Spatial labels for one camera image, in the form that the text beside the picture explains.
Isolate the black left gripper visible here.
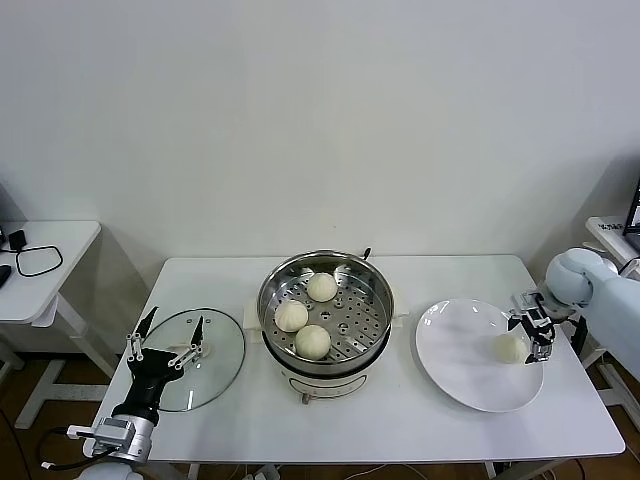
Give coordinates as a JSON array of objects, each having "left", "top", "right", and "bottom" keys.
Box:
[{"left": 112, "top": 306, "right": 206, "bottom": 416}]

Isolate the black looped cable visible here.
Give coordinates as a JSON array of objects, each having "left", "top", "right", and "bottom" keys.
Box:
[{"left": 16, "top": 243, "right": 65, "bottom": 278}]

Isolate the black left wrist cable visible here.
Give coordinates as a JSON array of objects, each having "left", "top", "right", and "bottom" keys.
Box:
[{"left": 42, "top": 429, "right": 96, "bottom": 472}]

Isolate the stainless steel steamer basket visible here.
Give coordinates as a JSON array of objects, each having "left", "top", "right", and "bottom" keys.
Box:
[{"left": 257, "top": 252, "right": 396, "bottom": 362}]

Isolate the white steamed baozi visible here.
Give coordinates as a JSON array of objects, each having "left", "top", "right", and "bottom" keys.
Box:
[
  {"left": 274, "top": 299, "right": 309, "bottom": 334},
  {"left": 492, "top": 333, "right": 529, "bottom": 365},
  {"left": 293, "top": 323, "right": 332, "bottom": 361},
  {"left": 306, "top": 272, "right": 338, "bottom": 303}
]

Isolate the black laptop screen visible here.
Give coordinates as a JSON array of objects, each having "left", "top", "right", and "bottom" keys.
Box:
[{"left": 623, "top": 182, "right": 640, "bottom": 239}]

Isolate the round white plate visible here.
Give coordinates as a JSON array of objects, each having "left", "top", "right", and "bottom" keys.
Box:
[{"left": 415, "top": 298, "right": 545, "bottom": 414}]

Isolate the dark framed computer monitor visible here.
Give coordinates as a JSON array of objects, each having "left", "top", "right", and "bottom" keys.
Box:
[{"left": 0, "top": 177, "right": 15, "bottom": 246}]

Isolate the black desk clamp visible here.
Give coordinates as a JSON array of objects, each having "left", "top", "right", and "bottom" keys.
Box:
[{"left": 572, "top": 317, "right": 591, "bottom": 352}]

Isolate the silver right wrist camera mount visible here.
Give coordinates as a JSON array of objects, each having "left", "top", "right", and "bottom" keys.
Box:
[{"left": 509, "top": 292, "right": 556, "bottom": 322}]

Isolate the white side desk with laptop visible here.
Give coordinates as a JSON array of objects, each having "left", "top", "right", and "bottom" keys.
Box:
[{"left": 582, "top": 215, "right": 640, "bottom": 421}]

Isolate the white electric cooker base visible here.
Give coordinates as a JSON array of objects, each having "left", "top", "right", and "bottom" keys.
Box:
[{"left": 243, "top": 284, "right": 412, "bottom": 405}]

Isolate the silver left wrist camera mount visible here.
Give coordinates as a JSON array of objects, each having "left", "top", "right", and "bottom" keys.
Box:
[{"left": 66, "top": 417, "right": 139, "bottom": 456}]

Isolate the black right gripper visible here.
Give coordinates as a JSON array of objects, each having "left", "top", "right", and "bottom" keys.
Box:
[{"left": 505, "top": 309, "right": 556, "bottom": 367}]

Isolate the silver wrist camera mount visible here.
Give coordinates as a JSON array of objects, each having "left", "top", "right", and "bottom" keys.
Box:
[
  {"left": 66, "top": 417, "right": 139, "bottom": 456},
  {"left": 509, "top": 292, "right": 556, "bottom": 322}
]

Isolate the white side desk with cable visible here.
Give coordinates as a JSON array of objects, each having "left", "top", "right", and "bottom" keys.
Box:
[{"left": 0, "top": 219, "right": 119, "bottom": 429}]

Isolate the round glass pot lid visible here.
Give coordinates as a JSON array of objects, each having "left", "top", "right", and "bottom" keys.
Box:
[{"left": 131, "top": 307, "right": 248, "bottom": 413}]

